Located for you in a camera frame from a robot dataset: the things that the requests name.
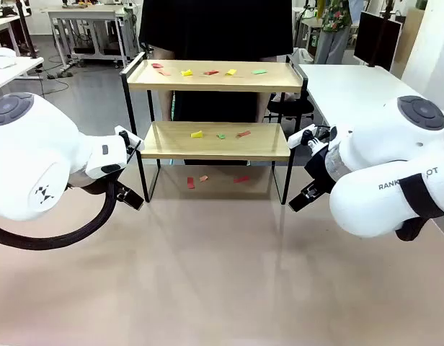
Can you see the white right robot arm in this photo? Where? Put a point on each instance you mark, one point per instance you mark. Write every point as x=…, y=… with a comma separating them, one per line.
x=380, y=151

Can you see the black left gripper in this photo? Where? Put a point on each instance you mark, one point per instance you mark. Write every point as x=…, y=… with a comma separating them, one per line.
x=112, y=184

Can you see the person's left forearm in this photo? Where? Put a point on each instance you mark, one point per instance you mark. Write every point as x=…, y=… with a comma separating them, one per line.
x=263, y=108

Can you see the brown wooden panel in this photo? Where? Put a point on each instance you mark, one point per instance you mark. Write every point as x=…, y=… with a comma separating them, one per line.
x=413, y=36

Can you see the white cloth bundle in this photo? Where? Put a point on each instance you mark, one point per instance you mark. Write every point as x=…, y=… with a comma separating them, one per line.
x=0, y=57

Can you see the flat wooden shelf board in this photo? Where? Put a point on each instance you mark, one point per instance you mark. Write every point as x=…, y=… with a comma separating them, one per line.
x=207, y=147

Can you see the rimmed wooden shelf board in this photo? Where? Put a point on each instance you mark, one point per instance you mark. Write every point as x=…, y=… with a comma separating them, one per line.
x=215, y=83

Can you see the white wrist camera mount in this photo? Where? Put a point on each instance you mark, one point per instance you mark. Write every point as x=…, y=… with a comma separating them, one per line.
x=297, y=138
x=130, y=136

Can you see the white workbench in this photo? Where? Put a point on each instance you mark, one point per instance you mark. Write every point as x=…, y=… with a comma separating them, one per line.
x=2, y=23

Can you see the black stand pole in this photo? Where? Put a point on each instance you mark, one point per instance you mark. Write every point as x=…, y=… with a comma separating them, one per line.
x=382, y=32
x=25, y=32

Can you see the person in floral shirt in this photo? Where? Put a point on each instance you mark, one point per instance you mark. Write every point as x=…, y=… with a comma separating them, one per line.
x=333, y=21

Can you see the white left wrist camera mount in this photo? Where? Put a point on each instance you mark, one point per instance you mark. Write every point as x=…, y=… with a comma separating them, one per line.
x=130, y=136

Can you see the large white table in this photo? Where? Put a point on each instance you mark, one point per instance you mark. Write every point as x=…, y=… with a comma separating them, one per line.
x=351, y=90

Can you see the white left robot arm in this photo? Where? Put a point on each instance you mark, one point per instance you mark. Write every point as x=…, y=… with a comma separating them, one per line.
x=34, y=151

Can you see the person in black shirt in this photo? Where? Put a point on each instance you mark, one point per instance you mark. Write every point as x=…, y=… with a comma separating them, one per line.
x=215, y=29

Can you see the pink paper scrap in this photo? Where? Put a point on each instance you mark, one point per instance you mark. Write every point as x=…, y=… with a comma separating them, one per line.
x=164, y=73
x=203, y=178

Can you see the person's right forearm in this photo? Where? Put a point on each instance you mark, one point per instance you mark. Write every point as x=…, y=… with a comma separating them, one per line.
x=167, y=106

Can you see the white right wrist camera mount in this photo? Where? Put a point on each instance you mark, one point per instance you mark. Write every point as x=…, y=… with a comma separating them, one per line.
x=297, y=138

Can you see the white metal-legged desk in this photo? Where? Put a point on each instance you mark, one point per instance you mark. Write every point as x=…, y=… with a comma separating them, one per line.
x=81, y=15

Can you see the yellow paper scrap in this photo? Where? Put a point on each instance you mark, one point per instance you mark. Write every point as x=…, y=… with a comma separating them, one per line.
x=230, y=72
x=197, y=134
x=187, y=72

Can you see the small green device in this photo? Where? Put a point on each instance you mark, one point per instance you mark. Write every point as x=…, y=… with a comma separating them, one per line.
x=314, y=40

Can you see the black monitor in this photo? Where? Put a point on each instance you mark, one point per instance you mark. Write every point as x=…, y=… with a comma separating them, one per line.
x=366, y=39

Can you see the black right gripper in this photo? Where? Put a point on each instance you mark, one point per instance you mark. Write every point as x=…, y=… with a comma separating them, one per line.
x=321, y=169

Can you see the black office chair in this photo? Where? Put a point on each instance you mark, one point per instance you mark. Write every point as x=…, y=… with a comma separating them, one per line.
x=294, y=106

